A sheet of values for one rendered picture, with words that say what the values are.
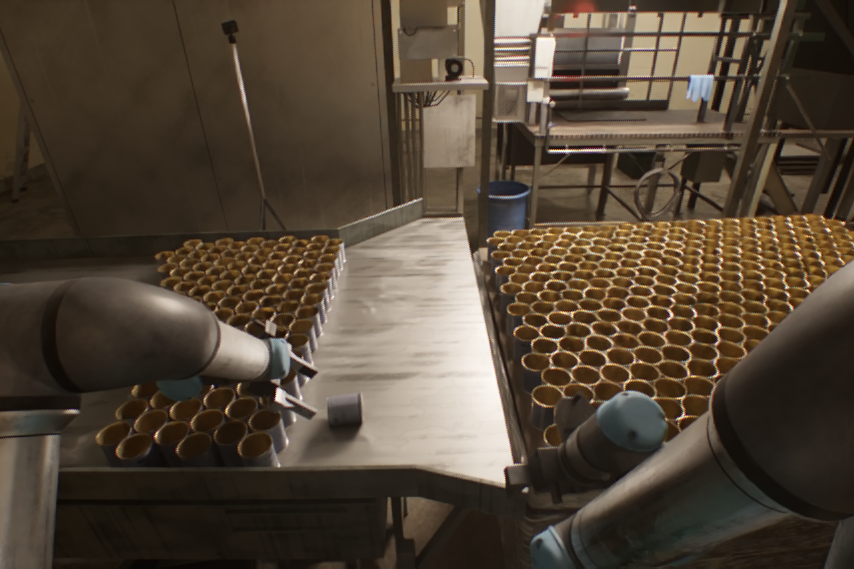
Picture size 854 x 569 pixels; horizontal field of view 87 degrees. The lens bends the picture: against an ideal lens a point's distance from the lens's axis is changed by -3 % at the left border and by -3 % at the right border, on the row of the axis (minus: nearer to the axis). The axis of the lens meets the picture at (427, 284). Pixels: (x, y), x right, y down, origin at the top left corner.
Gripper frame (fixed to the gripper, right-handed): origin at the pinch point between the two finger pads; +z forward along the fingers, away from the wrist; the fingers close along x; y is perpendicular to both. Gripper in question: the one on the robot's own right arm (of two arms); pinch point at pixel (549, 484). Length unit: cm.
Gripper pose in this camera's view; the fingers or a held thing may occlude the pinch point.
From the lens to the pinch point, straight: 90.2
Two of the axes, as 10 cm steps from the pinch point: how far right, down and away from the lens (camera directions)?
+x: 9.8, 0.2, 1.8
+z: -1.5, 6.1, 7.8
